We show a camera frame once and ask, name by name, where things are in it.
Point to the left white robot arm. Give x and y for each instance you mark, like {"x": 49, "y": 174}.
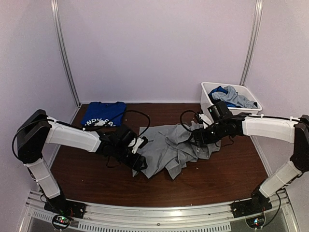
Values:
{"x": 40, "y": 129}

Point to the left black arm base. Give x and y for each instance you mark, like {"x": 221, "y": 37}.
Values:
{"x": 62, "y": 206}

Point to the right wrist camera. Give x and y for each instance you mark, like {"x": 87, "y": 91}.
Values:
{"x": 203, "y": 119}

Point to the blue t-shirt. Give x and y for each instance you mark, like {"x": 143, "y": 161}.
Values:
{"x": 99, "y": 114}

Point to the aluminium frame post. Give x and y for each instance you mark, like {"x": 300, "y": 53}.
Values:
{"x": 63, "y": 52}
{"x": 257, "y": 18}

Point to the left aluminium frame post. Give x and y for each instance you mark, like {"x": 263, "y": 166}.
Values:
{"x": 63, "y": 52}

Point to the grey garment pile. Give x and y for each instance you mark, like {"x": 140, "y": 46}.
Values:
{"x": 167, "y": 148}

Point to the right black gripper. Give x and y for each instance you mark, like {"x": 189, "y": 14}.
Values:
{"x": 203, "y": 139}

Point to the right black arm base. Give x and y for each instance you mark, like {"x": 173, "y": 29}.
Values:
{"x": 256, "y": 204}

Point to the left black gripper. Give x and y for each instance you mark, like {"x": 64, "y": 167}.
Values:
{"x": 135, "y": 164}

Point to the blue garment in bin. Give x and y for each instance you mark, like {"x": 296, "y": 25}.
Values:
{"x": 222, "y": 90}

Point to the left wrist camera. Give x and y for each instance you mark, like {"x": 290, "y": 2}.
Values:
{"x": 137, "y": 143}

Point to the white plastic laundry bin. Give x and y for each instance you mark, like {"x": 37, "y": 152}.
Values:
{"x": 205, "y": 101}

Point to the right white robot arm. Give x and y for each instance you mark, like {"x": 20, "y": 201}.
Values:
{"x": 293, "y": 130}

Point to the light grey-blue garment in bin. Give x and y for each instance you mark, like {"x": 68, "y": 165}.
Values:
{"x": 233, "y": 97}

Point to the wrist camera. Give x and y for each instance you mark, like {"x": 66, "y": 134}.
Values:
{"x": 203, "y": 119}
{"x": 137, "y": 143}

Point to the right aluminium frame post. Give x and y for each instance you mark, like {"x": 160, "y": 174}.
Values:
{"x": 257, "y": 18}

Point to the aluminium front rail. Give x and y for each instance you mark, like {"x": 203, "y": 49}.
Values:
{"x": 216, "y": 217}

